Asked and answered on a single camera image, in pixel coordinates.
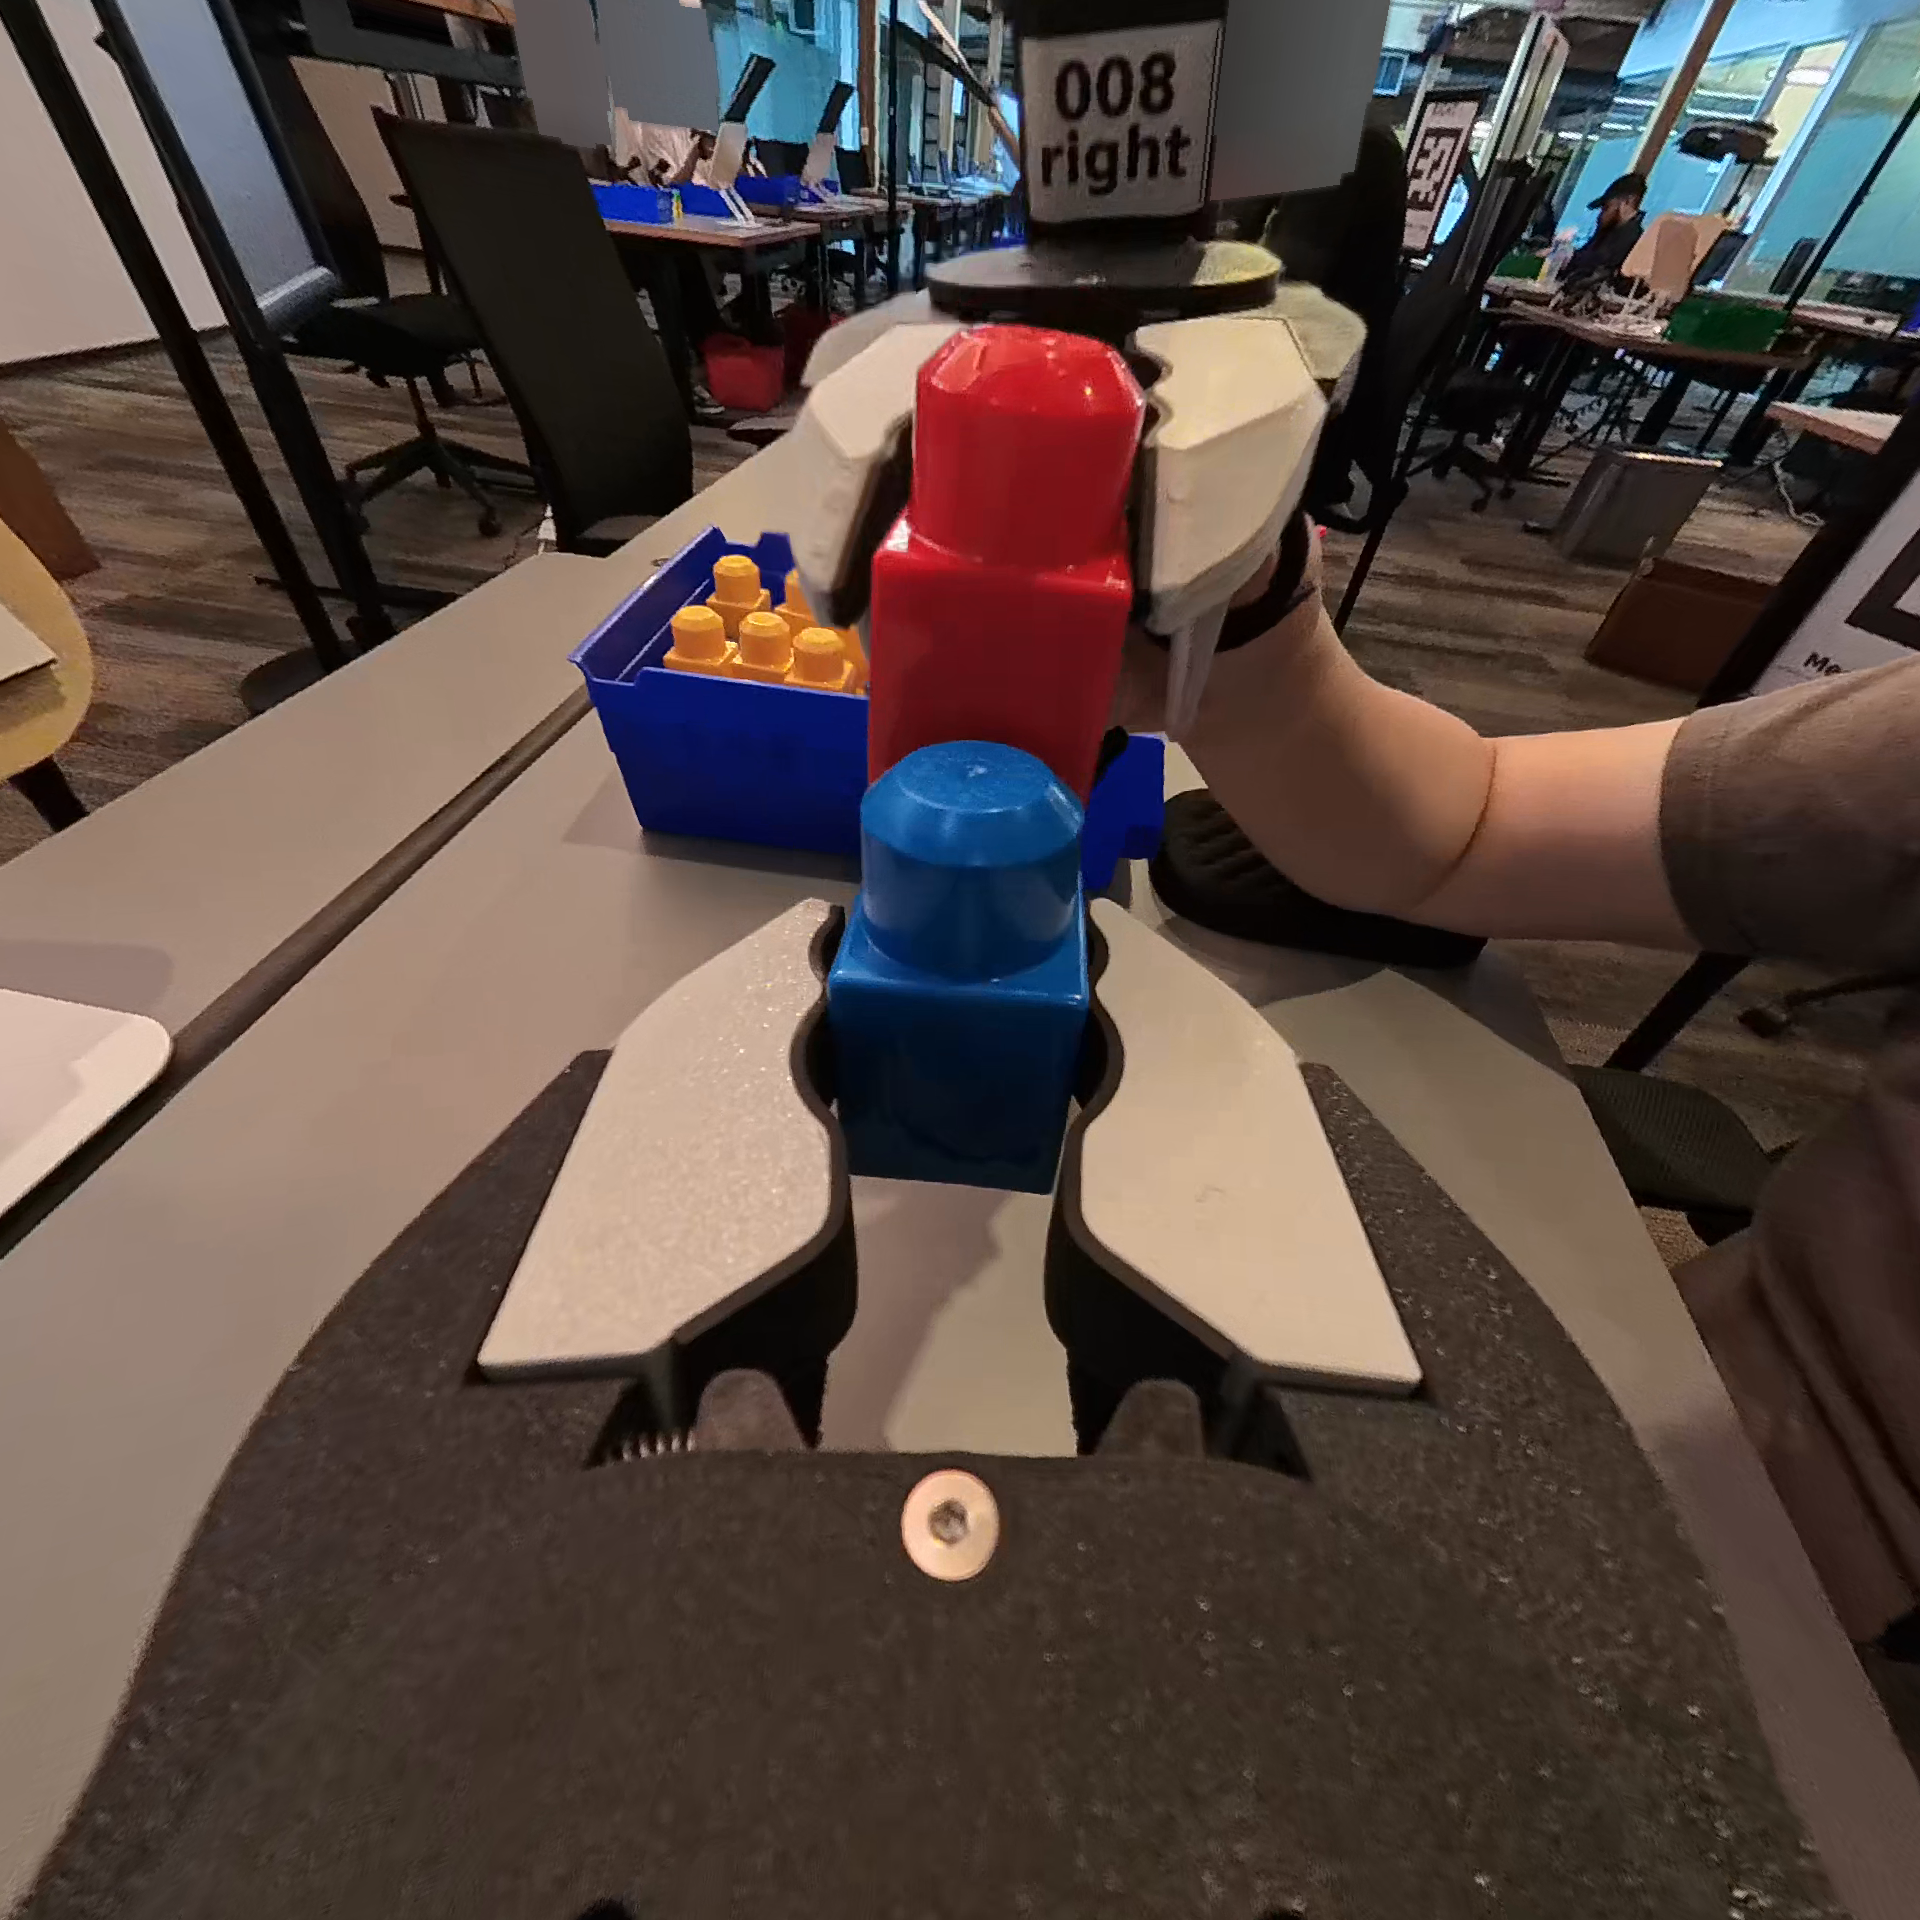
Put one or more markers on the background desk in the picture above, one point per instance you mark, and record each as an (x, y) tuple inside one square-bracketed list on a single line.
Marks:
[(1651, 364), (704, 233)]

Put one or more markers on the orange mega block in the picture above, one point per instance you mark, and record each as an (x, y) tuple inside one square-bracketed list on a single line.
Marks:
[(758, 646)]

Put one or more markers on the blue mega block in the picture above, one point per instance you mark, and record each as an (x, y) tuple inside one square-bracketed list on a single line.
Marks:
[(961, 1050)]

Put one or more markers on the grey bin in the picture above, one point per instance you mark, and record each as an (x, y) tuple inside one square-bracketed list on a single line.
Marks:
[(1635, 503)]

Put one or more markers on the red bag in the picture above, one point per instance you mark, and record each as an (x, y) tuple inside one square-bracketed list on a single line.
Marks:
[(744, 376)]

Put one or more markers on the green bin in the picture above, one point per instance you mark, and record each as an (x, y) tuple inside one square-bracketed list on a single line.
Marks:
[(1723, 323)]

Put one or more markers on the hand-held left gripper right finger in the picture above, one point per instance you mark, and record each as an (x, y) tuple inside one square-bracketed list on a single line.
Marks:
[(1230, 1200)]

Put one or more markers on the black wrist rest pad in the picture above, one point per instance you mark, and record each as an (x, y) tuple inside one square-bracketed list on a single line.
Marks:
[(1275, 884)]

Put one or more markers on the brown box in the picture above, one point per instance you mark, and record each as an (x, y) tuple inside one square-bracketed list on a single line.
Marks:
[(1681, 630)]

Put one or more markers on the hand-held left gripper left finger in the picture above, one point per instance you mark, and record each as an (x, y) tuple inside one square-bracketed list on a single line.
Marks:
[(674, 1200)]

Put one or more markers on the blue plastic bin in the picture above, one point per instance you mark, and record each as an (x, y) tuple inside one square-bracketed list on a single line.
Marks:
[(628, 201), (720, 764)]

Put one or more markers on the red mega block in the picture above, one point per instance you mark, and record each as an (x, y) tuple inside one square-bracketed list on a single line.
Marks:
[(996, 646)]

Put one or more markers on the white stand base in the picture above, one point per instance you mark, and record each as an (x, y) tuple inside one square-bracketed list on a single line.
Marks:
[(60, 1080)]

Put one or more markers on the framed tag sign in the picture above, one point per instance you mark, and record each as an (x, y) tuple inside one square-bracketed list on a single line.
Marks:
[(1862, 599)]

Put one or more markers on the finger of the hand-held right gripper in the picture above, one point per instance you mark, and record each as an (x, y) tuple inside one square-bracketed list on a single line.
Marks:
[(1230, 434), (856, 450)]

